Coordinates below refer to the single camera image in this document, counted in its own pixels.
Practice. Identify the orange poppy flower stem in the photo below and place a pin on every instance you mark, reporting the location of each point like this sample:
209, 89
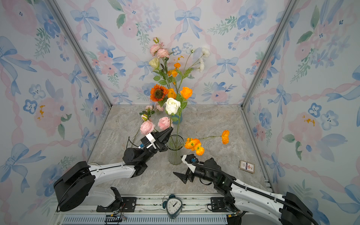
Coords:
172, 75

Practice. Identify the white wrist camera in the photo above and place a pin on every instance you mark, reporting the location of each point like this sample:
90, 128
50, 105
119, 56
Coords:
189, 160
147, 142

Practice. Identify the orange poppy spray stem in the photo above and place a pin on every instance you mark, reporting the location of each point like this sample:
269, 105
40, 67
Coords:
196, 146

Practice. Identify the pink bud flower stem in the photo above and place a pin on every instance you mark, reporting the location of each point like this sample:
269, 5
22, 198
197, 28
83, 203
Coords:
150, 111

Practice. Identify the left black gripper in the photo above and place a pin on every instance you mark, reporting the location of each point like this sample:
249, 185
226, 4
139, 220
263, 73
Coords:
159, 143

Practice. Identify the aluminium rail frame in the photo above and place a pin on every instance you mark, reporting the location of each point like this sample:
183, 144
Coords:
149, 214

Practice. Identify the teal ceramic vase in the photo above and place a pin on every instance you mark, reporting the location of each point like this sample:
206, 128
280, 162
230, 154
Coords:
176, 119

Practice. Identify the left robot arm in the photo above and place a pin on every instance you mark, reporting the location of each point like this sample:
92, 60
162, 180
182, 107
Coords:
78, 186

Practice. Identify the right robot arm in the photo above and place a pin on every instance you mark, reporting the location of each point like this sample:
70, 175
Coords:
280, 209

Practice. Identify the orange ranunculus flower stem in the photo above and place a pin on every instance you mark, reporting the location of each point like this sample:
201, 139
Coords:
183, 97

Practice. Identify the teal heart alarm clock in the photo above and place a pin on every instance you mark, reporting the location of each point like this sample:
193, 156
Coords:
173, 206

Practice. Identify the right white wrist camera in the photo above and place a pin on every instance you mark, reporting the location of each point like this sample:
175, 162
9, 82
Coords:
189, 160

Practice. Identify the white ranunculus flower stem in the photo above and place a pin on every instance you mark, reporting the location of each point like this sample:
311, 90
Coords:
198, 63

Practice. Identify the cream rose stem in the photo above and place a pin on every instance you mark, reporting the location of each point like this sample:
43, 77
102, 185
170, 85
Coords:
160, 68

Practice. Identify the small card box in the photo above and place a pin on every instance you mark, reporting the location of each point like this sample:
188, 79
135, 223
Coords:
246, 166

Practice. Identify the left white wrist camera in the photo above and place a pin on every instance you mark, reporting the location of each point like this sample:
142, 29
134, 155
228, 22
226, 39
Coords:
147, 142

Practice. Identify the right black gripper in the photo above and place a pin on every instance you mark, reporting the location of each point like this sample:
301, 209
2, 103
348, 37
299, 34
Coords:
183, 177

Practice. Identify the tall pink bud stem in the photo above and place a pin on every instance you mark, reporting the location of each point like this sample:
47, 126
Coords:
158, 49

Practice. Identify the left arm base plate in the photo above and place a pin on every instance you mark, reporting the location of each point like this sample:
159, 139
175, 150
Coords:
125, 204

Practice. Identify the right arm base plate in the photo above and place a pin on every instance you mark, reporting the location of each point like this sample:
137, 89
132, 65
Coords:
221, 204

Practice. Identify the pink rose stem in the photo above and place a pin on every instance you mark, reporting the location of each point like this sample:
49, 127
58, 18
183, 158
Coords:
148, 126

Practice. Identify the clear glass vase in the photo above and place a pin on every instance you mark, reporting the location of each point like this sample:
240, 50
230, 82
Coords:
174, 155

